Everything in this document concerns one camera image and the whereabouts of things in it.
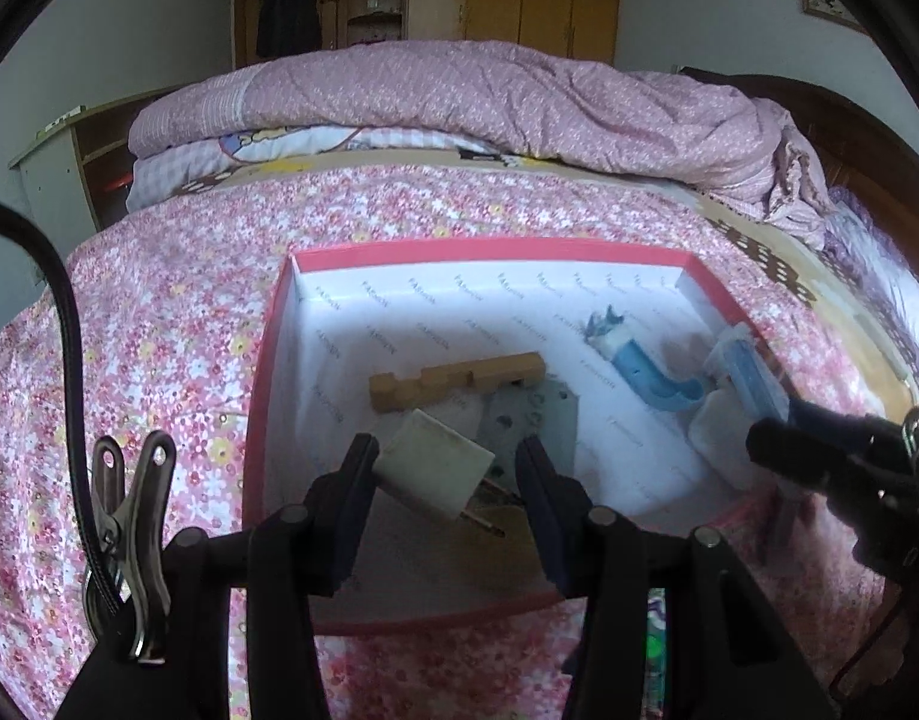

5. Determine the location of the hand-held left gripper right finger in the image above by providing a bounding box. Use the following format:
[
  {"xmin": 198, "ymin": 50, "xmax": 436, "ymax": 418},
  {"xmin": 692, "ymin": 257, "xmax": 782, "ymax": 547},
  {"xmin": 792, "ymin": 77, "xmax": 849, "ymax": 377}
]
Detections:
[{"xmin": 518, "ymin": 435, "xmax": 831, "ymax": 720}]

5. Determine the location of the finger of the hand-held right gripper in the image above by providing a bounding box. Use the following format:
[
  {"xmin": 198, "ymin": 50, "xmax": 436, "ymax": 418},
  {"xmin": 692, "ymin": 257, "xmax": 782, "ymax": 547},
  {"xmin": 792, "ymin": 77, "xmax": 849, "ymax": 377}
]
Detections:
[
  {"xmin": 746, "ymin": 416, "xmax": 873, "ymax": 488},
  {"xmin": 789, "ymin": 396, "xmax": 881, "ymax": 432}
]

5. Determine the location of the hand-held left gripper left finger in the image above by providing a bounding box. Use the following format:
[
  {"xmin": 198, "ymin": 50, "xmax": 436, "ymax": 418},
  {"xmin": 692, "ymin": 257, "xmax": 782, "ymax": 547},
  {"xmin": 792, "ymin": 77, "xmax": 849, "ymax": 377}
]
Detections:
[{"xmin": 163, "ymin": 433, "xmax": 380, "ymax": 720}]

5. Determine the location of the white plug adapter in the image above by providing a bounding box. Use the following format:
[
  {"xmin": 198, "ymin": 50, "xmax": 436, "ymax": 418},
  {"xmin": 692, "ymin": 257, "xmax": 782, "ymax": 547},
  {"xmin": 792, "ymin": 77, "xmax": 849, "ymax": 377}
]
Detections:
[{"xmin": 374, "ymin": 409, "xmax": 509, "ymax": 537}]

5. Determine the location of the grey metal plate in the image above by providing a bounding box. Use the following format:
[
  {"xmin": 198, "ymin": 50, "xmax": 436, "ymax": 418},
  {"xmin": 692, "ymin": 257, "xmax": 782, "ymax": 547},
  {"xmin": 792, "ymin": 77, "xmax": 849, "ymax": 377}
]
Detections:
[{"xmin": 478, "ymin": 379, "xmax": 581, "ymax": 488}]

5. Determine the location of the wooden block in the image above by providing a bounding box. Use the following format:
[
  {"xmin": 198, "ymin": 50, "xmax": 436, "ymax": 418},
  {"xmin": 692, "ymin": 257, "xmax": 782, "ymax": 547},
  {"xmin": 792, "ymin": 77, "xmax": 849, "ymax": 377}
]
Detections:
[{"xmin": 368, "ymin": 352, "xmax": 545, "ymax": 416}]

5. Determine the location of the pink cardboard box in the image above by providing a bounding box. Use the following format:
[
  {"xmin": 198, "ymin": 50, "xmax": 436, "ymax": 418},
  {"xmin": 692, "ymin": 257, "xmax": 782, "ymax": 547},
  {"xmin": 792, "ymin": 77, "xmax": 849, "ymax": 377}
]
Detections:
[{"xmin": 242, "ymin": 236, "xmax": 786, "ymax": 635}]

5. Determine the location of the purple ruffled pillow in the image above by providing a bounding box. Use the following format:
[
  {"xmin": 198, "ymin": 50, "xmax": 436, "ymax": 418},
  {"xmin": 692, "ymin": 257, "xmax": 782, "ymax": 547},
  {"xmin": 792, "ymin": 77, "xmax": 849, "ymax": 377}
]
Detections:
[{"xmin": 819, "ymin": 187, "xmax": 919, "ymax": 346}]

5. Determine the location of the brown patterned blanket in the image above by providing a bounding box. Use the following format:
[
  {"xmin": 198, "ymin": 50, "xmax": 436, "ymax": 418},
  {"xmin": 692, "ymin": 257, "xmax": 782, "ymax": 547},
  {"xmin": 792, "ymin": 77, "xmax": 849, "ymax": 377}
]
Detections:
[{"xmin": 684, "ymin": 187, "xmax": 919, "ymax": 406}]

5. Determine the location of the metal spring clip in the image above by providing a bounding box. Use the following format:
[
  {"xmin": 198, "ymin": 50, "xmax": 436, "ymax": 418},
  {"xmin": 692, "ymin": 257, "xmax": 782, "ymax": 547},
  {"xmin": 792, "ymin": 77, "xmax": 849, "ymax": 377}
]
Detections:
[{"xmin": 88, "ymin": 431, "xmax": 177, "ymax": 665}]

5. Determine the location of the dark wooden headboard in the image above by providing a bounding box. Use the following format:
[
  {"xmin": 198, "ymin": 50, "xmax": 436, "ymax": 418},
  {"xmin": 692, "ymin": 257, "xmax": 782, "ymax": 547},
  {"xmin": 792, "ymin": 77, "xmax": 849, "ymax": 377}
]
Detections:
[{"xmin": 677, "ymin": 66, "xmax": 919, "ymax": 278}]

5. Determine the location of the pink floral bedsheet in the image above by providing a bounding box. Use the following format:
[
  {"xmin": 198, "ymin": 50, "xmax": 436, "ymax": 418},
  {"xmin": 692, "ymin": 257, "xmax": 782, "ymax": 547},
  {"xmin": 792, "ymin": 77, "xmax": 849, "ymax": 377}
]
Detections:
[{"xmin": 0, "ymin": 165, "xmax": 919, "ymax": 720}]

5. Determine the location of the cartoon print blanket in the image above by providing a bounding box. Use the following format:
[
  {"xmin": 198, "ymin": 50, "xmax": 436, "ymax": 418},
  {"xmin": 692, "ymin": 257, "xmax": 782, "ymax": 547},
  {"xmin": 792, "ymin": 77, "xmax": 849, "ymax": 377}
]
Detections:
[{"xmin": 125, "ymin": 124, "xmax": 506, "ymax": 211}]

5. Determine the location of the pink quilt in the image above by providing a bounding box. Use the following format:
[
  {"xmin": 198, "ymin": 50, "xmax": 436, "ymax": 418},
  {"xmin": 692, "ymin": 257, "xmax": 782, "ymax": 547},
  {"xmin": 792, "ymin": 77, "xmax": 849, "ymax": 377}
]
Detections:
[{"xmin": 125, "ymin": 41, "xmax": 836, "ymax": 222}]

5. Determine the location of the white side desk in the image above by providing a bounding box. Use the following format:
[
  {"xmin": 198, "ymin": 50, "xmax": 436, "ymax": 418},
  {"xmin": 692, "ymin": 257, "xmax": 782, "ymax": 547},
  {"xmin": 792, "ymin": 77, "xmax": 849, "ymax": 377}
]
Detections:
[{"xmin": 8, "ymin": 86, "xmax": 176, "ymax": 237}]

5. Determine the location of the dark hanging coat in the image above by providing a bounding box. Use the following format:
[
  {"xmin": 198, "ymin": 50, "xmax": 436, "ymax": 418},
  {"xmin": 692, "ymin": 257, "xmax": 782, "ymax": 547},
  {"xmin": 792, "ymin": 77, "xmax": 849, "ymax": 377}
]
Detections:
[{"xmin": 256, "ymin": 0, "xmax": 324, "ymax": 61}]

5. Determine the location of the black cable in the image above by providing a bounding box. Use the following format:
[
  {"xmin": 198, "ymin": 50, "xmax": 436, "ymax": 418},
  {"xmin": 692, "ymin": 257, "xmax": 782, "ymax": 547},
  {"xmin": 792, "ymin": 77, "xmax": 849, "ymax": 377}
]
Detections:
[{"xmin": 0, "ymin": 199, "xmax": 123, "ymax": 631}]

